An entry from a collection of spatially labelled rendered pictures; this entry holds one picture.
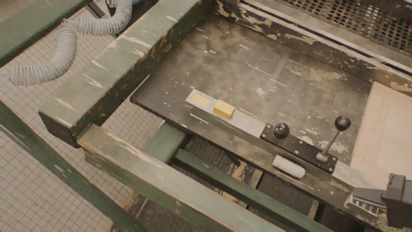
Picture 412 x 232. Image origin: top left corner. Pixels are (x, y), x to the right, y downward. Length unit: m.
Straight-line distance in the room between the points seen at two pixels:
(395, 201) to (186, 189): 0.40
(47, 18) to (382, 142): 1.17
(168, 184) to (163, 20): 0.50
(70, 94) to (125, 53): 0.19
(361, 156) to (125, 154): 0.61
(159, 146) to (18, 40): 0.63
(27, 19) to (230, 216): 0.96
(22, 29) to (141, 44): 0.50
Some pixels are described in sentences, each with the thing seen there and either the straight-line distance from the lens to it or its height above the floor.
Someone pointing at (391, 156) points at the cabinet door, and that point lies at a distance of 1.01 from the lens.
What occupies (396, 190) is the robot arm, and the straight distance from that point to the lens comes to 0.62.
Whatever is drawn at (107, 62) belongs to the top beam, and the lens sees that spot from 0.88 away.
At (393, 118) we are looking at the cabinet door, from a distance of 1.10.
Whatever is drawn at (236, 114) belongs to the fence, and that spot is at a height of 1.56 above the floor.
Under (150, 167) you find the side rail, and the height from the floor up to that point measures 1.65.
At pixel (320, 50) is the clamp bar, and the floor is 1.46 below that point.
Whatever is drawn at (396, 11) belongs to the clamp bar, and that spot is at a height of 1.28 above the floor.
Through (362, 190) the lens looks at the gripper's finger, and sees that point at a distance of 0.68.
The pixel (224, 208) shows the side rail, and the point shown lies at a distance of 0.72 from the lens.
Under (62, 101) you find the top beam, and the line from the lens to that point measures 0.81.
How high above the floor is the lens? 1.88
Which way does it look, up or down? 19 degrees down
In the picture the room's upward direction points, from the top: 43 degrees counter-clockwise
